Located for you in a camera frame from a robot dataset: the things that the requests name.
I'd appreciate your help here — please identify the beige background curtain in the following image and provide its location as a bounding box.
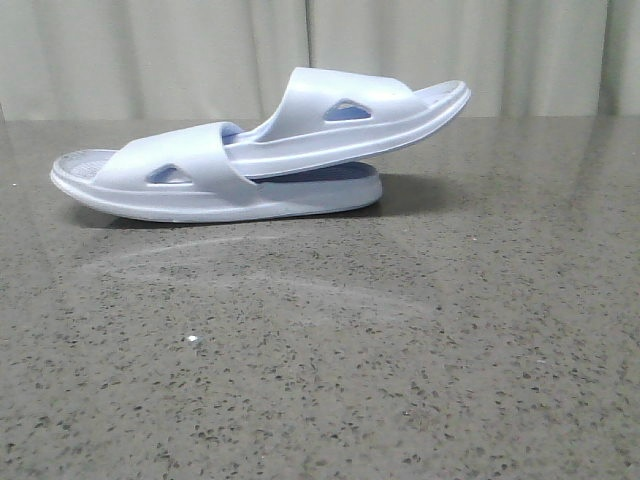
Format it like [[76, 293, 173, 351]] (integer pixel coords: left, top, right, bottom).
[[1, 1, 639, 120]]

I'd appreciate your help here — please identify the light blue slipper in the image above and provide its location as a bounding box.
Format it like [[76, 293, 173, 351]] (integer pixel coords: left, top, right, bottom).
[[223, 67, 470, 179], [51, 122, 382, 223]]

